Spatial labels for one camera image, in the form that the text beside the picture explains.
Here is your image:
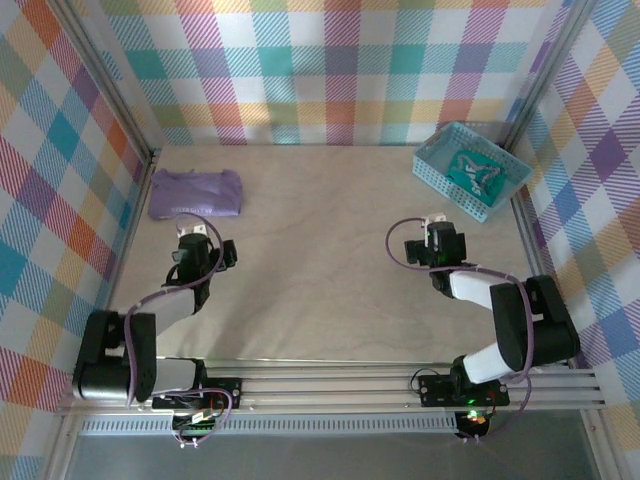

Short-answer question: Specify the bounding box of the purple t-shirt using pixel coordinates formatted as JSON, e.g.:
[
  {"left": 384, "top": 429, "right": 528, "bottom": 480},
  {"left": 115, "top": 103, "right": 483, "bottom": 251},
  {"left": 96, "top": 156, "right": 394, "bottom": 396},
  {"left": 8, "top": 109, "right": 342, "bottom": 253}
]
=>
[{"left": 148, "top": 168, "right": 245, "bottom": 221}]

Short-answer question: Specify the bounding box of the teal folded shirt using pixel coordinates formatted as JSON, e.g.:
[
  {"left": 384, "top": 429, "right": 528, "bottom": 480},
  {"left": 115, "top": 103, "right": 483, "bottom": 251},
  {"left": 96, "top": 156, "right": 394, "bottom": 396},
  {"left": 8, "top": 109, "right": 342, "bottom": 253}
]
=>
[{"left": 446, "top": 149, "right": 509, "bottom": 206}]

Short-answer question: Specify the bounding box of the light blue plastic basket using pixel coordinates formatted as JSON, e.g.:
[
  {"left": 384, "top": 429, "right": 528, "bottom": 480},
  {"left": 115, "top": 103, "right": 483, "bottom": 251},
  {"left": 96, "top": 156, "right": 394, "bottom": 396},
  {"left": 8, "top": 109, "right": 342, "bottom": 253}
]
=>
[{"left": 412, "top": 122, "right": 534, "bottom": 225}]

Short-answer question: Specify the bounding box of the right controller board with lights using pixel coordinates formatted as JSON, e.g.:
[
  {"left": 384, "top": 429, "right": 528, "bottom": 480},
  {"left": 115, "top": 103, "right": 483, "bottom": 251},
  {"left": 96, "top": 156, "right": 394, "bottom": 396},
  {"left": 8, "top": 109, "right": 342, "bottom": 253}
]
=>
[{"left": 457, "top": 407, "right": 494, "bottom": 441}]

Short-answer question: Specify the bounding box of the aluminium left side rail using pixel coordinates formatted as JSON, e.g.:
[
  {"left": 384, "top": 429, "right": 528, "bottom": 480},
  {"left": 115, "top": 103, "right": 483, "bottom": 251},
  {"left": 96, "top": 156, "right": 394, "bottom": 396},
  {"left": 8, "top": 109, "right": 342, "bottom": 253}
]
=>
[{"left": 92, "top": 149, "right": 161, "bottom": 321}]

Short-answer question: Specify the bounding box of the aluminium right side rail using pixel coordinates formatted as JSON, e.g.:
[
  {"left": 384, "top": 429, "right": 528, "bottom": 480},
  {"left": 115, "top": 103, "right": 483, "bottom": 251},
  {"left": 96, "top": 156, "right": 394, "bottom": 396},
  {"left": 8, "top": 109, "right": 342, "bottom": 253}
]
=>
[{"left": 504, "top": 147, "right": 561, "bottom": 286}]

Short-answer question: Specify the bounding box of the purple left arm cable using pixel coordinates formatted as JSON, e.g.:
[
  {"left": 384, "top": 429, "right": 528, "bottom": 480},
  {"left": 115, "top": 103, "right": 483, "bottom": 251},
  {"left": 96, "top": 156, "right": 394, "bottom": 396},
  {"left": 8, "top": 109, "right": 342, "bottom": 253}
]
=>
[{"left": 122, "top": 214, "right": 236, "bottom": 449}]

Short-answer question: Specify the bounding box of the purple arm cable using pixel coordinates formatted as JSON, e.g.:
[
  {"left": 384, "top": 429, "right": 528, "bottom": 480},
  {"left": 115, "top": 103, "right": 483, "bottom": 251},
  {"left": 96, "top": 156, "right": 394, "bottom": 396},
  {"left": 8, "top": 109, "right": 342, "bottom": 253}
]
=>
[
  {"left": 122, "top": 214, "right": 236, "bottom": 449},
  {"left": 384, "top": 215, "right": 535, "bottom": 444}
]

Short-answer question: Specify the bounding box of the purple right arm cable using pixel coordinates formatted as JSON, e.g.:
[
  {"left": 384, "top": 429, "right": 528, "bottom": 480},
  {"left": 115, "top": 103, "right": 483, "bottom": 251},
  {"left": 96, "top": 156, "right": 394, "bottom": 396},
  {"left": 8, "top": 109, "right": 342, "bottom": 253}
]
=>
[{"left": 384, "top": 215, "right": 535, "bottom": 444}]

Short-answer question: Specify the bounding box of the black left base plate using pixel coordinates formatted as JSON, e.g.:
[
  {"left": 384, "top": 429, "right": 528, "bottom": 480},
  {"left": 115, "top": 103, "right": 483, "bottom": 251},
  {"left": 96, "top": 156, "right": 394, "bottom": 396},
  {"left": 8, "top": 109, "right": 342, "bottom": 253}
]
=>
[{"left": 197, "top": 377, "right": 245, "bottom": 410}]

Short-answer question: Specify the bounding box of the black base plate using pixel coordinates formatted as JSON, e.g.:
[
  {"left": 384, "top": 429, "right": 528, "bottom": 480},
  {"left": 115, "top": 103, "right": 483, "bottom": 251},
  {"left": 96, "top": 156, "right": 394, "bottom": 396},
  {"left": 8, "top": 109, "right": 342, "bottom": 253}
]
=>
[
  {"left": 197, "top": 377, "right": 245, "bottom": 410},
  {"left": 417, "top": 374, "right": 511, "bottom": 407}
]

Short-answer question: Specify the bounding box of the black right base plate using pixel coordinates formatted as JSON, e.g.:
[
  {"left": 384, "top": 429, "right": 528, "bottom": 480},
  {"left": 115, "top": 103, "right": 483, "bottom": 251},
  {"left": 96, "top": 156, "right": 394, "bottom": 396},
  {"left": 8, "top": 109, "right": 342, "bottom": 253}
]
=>
[{"left": 417, "top": 374, "right": 511, "bottom": 407}]

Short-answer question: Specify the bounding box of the left controller board with wires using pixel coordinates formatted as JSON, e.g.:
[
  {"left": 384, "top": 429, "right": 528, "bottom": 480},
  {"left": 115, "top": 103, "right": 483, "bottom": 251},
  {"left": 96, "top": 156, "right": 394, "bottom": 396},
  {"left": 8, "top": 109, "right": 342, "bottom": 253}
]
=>
[{"left": 171, "top": 408, "right": 224, "bottom": 444}]

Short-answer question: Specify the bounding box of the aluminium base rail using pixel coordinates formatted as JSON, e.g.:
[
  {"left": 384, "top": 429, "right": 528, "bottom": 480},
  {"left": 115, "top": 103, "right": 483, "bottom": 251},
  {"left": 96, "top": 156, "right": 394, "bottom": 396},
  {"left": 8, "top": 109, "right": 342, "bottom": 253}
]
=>
[{"left": 54, "top": 355, "right": 609, "bottom": 416}]

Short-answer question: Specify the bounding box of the aluminium left frame post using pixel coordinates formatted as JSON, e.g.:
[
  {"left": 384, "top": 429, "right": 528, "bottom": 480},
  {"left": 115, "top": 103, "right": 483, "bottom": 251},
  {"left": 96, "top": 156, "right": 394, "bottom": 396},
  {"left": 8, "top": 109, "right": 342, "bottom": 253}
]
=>
[{"left": 49, "top": 0, "right": 161, "bottom": 169}]

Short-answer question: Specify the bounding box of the aluminium frame post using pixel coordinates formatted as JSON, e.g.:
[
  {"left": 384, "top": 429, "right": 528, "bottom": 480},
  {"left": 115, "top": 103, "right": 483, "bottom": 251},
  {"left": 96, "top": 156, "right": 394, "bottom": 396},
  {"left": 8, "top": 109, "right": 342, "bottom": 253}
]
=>
[
  {"left": 499, "top": 0, "right": 599, "bottom": 156},
  {"left": 49, "top": 0, "right": 161, "bottom": 169}
]

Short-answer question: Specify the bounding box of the aluminium right frame post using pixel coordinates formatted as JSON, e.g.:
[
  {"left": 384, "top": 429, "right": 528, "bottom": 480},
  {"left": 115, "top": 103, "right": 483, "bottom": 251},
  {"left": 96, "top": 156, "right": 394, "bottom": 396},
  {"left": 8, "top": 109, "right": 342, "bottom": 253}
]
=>
[{"left": 499, "top": 0, "right": 599, "bottom": 156}]

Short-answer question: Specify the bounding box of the slotted grey cable duct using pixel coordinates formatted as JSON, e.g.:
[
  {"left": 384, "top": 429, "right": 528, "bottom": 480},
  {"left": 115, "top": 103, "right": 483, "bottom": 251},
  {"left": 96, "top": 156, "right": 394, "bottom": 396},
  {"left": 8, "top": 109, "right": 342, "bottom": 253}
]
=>
[{"left": 79, "top": 418, "right": 459, "bottom": 437}]

